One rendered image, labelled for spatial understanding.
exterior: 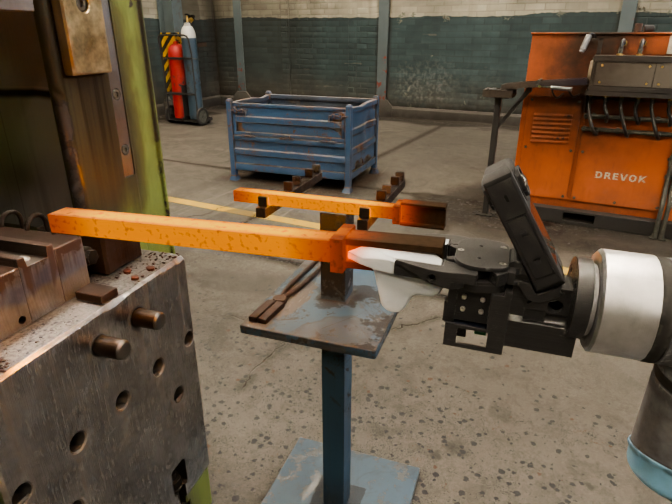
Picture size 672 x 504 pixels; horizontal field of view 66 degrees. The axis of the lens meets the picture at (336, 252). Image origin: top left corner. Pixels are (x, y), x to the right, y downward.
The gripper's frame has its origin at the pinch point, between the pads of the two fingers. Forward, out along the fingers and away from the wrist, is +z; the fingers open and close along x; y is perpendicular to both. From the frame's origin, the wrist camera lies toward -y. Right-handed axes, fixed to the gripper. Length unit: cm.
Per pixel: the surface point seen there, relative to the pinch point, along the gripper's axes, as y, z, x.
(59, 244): 7.7, 42.1, 4.3
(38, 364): 16.8, 35.3, -8.0
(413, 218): 12.3, 2.3, 46.1
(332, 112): 40, 122, 367
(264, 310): 37, 33, 46
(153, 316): 18.5, 31.8, 8.1
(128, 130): -1, 56, 37
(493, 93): 15, -2, 334
